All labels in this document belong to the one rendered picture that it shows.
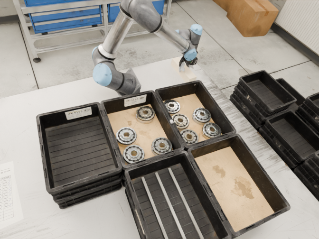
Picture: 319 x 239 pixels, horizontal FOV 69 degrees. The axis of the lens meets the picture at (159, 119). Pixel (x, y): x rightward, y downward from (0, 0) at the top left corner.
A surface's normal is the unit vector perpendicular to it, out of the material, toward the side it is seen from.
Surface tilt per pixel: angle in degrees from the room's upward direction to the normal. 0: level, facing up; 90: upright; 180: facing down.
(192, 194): 0
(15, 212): 0
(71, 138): 0
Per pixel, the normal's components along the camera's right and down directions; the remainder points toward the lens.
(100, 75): -0.56, -0.08
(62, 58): 0.12, -0.61
